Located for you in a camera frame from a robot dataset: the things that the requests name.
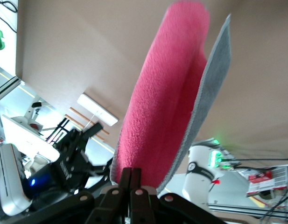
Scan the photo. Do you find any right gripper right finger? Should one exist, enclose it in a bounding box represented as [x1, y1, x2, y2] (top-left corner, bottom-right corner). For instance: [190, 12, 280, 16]
[129, 168, 156, 224]

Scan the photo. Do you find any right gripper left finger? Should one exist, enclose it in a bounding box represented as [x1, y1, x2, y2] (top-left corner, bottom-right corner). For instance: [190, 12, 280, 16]
[86, 167, 133, 224]

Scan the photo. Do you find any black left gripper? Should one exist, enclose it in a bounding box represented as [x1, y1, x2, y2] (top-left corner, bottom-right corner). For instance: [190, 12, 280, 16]
[49, 122, 113, 195]

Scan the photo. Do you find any grey and pink towel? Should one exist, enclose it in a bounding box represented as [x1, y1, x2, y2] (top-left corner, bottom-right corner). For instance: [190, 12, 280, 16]
[110, 1, 232, 196]

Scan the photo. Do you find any red white printed box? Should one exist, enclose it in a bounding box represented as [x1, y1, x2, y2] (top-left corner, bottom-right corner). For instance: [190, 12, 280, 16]
[246, 164, 288, 198]

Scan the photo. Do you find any aluminium frame rail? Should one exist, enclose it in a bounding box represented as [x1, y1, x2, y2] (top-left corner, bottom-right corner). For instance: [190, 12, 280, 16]
[0, 62, 21, 103]

